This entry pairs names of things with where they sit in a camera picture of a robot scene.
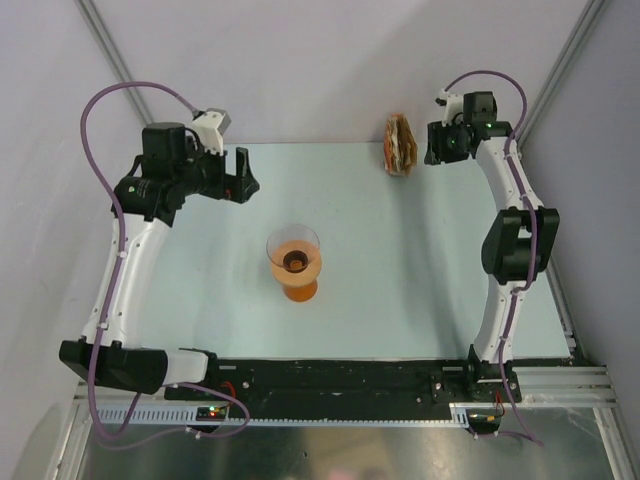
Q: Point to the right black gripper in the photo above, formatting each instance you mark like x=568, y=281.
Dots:
x=434, y=131

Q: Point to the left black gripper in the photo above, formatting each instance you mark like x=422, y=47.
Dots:
x=229, y=187

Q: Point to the glass flask with orange liquid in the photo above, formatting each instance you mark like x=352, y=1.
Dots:
x=301, y=294

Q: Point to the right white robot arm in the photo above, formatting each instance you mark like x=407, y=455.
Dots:
x=515, y=250

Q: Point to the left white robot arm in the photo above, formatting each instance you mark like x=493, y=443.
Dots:
x=177, y=161

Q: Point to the orange coffee filter package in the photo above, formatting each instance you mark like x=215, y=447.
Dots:
x=399, y=146

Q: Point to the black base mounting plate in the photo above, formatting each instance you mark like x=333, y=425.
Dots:
x=323, y=408

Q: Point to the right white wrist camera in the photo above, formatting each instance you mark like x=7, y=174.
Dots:
x=452, y=104

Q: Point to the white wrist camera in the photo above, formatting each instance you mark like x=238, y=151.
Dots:
x=210, y=126
x=452, y=104

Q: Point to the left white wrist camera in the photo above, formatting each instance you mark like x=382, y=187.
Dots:
x=210, y=126

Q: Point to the right aluminium frame post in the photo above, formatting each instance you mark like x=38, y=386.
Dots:
x=576, y=42

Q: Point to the aluminium frame post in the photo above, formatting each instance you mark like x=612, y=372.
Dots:
x=576, y=42
x=113, y=57

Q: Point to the left aluminium frame post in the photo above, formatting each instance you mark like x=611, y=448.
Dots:
x=113, y=57

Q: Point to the aluminium front rail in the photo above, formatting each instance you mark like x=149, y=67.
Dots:
x=565, y=380

